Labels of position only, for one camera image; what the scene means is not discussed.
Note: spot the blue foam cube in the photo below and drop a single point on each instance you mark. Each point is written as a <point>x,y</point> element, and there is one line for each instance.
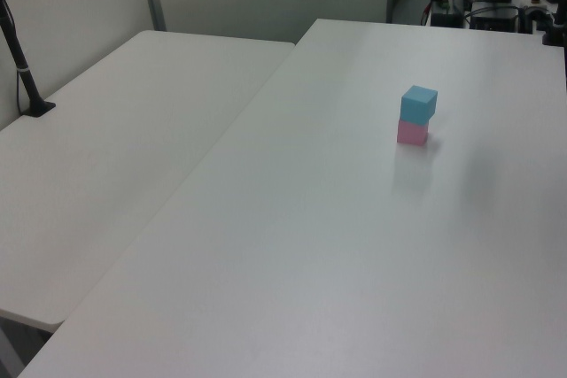
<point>418,103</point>

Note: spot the pink foam cube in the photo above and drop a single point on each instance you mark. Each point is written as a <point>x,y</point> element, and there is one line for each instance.
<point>412,133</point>

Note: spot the small black box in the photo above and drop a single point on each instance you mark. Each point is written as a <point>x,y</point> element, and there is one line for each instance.
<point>446,20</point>

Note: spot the large black electronics box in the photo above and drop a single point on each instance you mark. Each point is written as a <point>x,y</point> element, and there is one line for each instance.
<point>494,21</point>

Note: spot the black table clamp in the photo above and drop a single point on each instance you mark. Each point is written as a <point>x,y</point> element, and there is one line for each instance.
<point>553,35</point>

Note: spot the white side table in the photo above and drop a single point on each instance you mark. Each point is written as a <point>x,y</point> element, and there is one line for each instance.
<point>111,152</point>

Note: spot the black camera stand pole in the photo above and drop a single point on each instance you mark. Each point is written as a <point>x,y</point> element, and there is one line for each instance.
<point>22,72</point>

